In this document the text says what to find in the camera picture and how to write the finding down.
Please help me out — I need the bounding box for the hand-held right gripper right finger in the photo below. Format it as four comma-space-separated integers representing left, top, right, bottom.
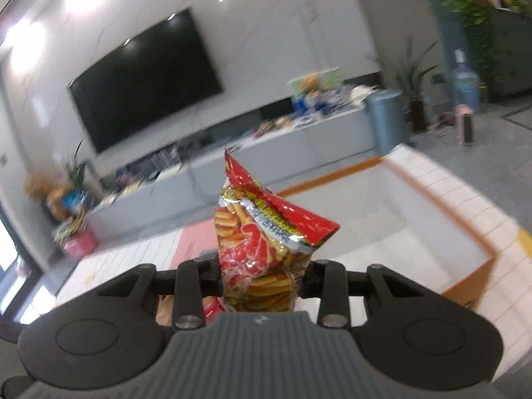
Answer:
301, 259, 417, 328

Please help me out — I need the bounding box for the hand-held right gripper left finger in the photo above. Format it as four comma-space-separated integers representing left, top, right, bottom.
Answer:
96, 258, 225, 330

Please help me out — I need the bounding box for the red snack bag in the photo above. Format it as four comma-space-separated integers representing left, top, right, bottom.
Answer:
201, 147, 341, 325

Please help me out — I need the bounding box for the orange cardboard box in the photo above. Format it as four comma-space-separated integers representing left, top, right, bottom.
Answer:
266, 156, 497, 312

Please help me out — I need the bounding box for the pink placemat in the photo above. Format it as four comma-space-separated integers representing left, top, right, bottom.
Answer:
168, 218, 221, 271

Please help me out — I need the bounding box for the pink box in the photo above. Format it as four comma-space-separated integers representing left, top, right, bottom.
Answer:
62, 233, 98, 258

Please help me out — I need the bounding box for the grey television console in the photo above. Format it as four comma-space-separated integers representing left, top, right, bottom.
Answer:
85, 104, 379, 254

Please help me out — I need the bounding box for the checked tablecloth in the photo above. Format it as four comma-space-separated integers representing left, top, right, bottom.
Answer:
52, 143, 532, 341

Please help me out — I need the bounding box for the small potted plant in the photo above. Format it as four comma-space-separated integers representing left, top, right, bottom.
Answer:
62, 139, 100, 204

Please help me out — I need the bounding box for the blue-grey trash can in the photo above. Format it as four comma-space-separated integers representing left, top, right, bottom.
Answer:
366, 89, 410, 154

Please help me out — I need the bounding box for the tall-leaved potted plant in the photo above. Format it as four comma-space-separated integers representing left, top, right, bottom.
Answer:
366, 37, 441, 134

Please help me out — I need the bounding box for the teddy bear picture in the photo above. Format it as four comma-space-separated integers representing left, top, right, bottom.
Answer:
288, 67, 343, 104

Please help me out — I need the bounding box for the black television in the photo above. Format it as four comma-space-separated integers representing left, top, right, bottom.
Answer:
67, 7, 225, 154

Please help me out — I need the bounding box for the pink space heater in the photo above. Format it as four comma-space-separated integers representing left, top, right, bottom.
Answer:
455, 105, 476, 146

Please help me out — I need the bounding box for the blue water jug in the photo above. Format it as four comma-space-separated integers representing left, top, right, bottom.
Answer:
451, 48, 483, 113

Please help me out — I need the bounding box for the grey cabinet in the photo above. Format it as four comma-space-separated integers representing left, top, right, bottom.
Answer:
486, 6, 532, 100

